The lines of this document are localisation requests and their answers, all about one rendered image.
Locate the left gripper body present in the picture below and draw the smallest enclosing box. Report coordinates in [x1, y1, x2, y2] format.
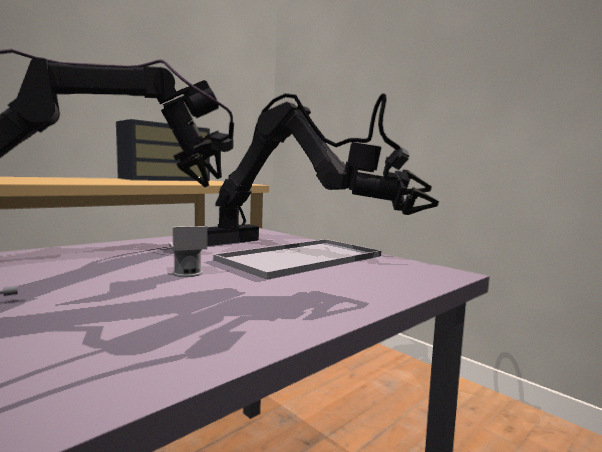
[372, 149, 411, 215]

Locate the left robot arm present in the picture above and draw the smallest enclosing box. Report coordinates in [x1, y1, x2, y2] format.
[207, 102, 382, 234]

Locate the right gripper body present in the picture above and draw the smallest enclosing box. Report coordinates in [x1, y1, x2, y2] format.
[172, 121, 229, 166]

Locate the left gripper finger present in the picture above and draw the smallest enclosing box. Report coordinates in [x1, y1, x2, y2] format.
[405, 170, 432, 195]
[406, 187, 439, 215]

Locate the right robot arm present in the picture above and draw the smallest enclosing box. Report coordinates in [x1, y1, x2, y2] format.
[0, 58, 219, 158]

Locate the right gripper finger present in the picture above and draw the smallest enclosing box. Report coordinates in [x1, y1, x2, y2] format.
[202, 149, 222, 179]
[178, 155, 209, 187]

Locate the white l-shaped bracket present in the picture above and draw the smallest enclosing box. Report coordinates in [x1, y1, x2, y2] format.
[169, 226, 207, 251]

